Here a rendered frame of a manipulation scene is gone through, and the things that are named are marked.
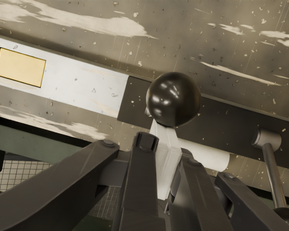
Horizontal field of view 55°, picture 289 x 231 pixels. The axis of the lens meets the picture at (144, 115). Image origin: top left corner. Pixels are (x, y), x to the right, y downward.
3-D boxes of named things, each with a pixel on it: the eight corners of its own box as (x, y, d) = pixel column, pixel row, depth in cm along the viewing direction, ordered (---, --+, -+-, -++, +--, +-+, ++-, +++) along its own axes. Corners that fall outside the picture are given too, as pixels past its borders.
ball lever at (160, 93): (169, 130, 31) (199, 134, 17) (136, 121, 30) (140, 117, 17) (178, 97, 31) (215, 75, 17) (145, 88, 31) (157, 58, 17)
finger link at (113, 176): (144, 198, 13) (84, 182, 13) (145, 160, 18) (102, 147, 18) (152, 170, 13) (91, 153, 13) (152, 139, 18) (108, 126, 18)
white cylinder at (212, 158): (158, 149, 36) (218, 166, 36) (159, 158, 33) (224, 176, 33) (165, 128, 35) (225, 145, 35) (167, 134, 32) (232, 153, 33)
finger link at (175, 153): (169, 148, 15) (183, 152, 15) (163, 118, 21) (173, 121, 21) (153, 198, 15) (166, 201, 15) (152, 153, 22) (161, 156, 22)
